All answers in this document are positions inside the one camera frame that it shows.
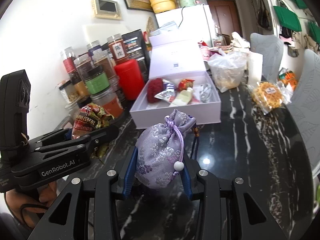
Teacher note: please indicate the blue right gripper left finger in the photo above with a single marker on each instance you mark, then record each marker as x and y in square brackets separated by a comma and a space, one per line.
[128, 171]

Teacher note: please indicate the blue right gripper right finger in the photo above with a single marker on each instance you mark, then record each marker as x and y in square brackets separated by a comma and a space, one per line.
[185, 178]

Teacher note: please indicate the purple embroidered drawstring pouch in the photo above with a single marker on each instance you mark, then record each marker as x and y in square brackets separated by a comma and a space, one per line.
[161, 150]

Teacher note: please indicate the cream lotion tube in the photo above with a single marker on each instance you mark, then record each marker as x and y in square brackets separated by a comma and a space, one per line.
[183, 98]

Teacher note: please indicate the red fuzzy knitted item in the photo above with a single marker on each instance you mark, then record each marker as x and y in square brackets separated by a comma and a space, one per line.
[155, 86]

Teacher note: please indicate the red snack packet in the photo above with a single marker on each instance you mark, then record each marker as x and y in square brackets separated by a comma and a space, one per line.
[185, 84]

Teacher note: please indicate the person's left hand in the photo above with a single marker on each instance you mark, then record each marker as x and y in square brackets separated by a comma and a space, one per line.
[16, 199]

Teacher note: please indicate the orange powder jar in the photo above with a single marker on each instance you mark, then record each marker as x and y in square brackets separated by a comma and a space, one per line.
[108, 99]

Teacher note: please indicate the silver snack sachet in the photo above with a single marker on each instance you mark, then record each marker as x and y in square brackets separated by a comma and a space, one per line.
[168, 94]

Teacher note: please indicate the red plastic canister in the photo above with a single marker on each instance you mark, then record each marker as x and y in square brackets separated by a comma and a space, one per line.
[130, 79]

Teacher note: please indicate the lavender gift box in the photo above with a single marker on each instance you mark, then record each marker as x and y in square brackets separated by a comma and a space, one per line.
[174, 59]

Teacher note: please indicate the packaged waffle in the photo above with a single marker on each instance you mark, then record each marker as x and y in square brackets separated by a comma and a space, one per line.
[269, 96]

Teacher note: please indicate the clear plastic bag of food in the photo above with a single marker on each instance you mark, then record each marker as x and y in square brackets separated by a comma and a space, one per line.
[227, 69]

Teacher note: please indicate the labelled brown spice jar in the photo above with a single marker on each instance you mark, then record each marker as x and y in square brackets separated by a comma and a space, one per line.
[117, 48]

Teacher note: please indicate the black coffee bag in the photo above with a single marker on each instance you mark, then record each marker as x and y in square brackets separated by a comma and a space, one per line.
[136, 49]

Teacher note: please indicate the near grey leaf chair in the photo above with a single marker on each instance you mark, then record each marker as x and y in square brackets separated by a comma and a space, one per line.
[304, 108]

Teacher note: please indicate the grey leaf chair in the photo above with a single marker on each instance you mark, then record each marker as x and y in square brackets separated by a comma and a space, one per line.
[304, 108]
[271, 47]

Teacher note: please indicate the white refrigerator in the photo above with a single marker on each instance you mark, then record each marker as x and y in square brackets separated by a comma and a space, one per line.
[196, 20]

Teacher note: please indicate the far grey leaf chair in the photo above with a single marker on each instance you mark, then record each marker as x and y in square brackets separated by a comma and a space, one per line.
[271, 47]

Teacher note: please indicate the yellow pot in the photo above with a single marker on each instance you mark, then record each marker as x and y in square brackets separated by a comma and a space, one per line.
[159, 6]

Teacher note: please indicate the brown entrance door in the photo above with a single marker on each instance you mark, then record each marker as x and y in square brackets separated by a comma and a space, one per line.
[226, 16]

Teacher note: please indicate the green tote bag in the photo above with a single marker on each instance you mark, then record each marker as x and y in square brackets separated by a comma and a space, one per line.
[287, 19]

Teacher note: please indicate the wall intercom panel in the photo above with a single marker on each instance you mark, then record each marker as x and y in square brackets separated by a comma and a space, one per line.
[106, 9]

